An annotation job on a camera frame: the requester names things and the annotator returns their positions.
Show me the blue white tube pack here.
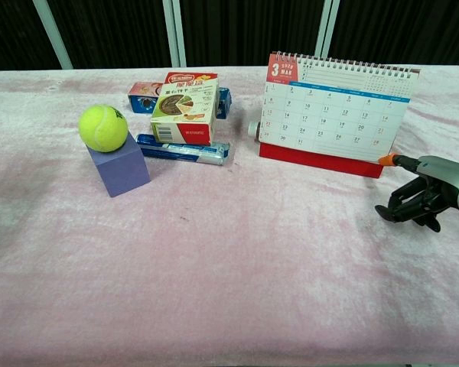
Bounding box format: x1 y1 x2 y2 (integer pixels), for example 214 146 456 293
135 133 231 166

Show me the white frame post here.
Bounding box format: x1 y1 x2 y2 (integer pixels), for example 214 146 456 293
32 0 74 70
319 0 341 66
162 0 187 68

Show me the red white cracker box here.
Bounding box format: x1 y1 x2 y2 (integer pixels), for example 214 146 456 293
150 71 220 147

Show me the blue cookie box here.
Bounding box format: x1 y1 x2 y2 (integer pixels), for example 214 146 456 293
127 81 233 121

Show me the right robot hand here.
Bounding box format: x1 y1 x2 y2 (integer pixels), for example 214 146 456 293
374 152 459 233

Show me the red desk calendar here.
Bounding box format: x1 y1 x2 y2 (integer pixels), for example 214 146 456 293
259 50 422 179

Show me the yellow tennis ball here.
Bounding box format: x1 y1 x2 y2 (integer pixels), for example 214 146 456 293
78 104 129 154

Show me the purple cube block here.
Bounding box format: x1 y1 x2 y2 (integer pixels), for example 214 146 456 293
86 130 151 198

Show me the pink fleece table cloth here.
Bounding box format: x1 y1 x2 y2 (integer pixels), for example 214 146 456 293
0 64 459 367

